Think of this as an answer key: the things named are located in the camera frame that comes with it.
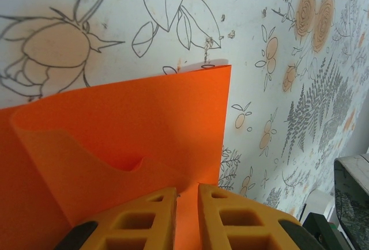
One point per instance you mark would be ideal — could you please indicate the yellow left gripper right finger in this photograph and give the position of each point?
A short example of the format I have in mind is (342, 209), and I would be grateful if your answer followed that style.
(210, 227)

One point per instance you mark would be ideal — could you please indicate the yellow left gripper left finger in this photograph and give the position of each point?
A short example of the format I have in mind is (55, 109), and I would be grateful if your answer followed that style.
(164, 227)

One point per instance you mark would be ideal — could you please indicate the orange square paper sheet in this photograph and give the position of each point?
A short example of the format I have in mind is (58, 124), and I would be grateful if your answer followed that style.
(144, 117)

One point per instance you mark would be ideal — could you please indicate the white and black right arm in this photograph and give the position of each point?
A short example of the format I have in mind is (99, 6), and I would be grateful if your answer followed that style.
(353, 186)

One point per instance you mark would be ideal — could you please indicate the floral patterned tablecloth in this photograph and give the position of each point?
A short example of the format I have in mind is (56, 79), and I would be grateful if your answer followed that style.
(288, 88)

